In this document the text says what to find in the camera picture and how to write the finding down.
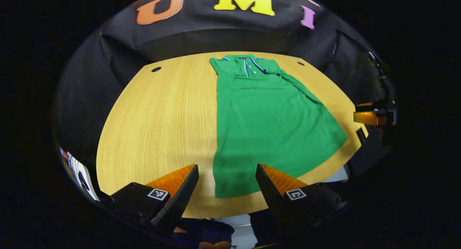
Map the person's dark blue clothing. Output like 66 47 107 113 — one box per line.
171 213 285 249

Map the black backdrop cloth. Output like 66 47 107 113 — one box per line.
54 0 397 170

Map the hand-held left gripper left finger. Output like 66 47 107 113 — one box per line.
102 164 200 237

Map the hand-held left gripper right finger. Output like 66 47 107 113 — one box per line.
255 163 350 239

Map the white printed banner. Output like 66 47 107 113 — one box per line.
59 146 100 202

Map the green T-shirt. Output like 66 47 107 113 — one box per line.
210 54 349 199

